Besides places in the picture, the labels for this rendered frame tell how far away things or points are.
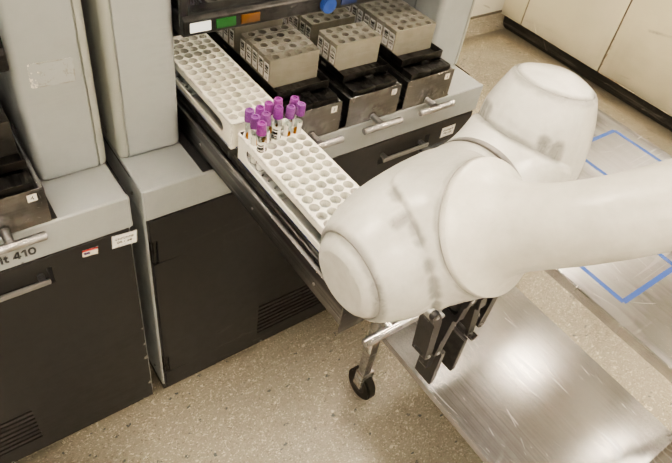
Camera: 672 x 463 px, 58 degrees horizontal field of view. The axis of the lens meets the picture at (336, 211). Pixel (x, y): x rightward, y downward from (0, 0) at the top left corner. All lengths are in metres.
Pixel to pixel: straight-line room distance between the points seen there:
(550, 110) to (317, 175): 0.47
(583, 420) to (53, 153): 1.20
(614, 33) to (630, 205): 2.86
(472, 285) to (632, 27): 2.81
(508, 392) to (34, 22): 1.17
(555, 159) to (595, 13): 2.76
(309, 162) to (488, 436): 0.74
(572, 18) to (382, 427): 2.33
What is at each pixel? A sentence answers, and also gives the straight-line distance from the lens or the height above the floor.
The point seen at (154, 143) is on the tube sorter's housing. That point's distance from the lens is 1.14.
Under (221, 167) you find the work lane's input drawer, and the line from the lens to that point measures 1.04.
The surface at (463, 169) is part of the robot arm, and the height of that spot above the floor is 1.20.
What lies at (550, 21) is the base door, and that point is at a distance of 3.43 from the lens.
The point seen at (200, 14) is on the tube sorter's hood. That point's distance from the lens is 1.03.
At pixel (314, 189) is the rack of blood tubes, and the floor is 0.86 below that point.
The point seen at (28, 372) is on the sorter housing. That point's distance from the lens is 1.31.
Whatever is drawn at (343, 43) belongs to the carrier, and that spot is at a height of 0.88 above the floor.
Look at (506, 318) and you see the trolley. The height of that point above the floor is 0.28.
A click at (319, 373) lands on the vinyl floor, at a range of 1.71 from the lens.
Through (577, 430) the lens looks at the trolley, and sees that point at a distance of 1.50.
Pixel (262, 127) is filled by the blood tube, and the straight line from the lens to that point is 0.91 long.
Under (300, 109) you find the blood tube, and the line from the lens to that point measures 0.97.
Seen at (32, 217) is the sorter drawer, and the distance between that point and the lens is 1.03.
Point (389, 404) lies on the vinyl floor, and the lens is 1.70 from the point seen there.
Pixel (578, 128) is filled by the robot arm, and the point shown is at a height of 1.19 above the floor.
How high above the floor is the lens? 1.45
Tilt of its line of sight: 43 degrees down
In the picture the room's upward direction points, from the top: 10 degrees clockwise
